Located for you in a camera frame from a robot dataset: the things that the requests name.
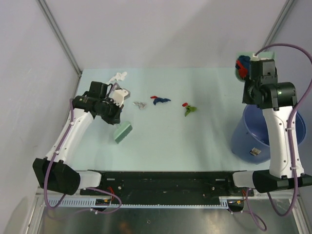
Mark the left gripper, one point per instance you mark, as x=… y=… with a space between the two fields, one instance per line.
x=115 y=118

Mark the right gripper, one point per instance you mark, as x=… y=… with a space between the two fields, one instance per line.
x=246 y=99

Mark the green hand brush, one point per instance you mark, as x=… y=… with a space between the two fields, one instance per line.
x=122 y=130

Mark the blue and red scrap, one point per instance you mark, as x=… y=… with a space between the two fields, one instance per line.
x=159 y=100

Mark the green and red scrap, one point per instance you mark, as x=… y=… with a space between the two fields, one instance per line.
x=188 y=108

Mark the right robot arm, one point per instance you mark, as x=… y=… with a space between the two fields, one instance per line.
x=277 y=102

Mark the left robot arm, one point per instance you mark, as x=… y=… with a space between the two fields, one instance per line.
x=54 y=172

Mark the white paper scrap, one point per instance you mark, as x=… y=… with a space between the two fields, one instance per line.
x=118 y=77

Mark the silver foil paper scrap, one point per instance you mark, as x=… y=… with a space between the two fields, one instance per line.
x=140 y=105

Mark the blue plastic bucket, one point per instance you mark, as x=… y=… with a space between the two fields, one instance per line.
x=258 y=130

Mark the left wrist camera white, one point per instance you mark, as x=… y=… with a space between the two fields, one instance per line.
x=119 y=96

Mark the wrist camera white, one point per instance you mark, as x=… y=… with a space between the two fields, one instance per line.
x=255 y=57
x=119 y=96

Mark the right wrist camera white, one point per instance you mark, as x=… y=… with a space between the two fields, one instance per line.
x=255 y=57

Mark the right aluminium frame post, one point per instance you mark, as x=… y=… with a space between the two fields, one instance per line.
x=279 y=22

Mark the aluminium frame post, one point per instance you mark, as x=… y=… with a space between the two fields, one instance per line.
x=279 y=22
x=59 y=35

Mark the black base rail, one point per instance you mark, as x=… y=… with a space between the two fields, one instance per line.
x=170 y=188

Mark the grey cable duct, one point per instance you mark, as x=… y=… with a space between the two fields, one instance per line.
x=99 y=202

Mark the left aluminium frame post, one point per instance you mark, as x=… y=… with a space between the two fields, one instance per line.
x=59 y=35

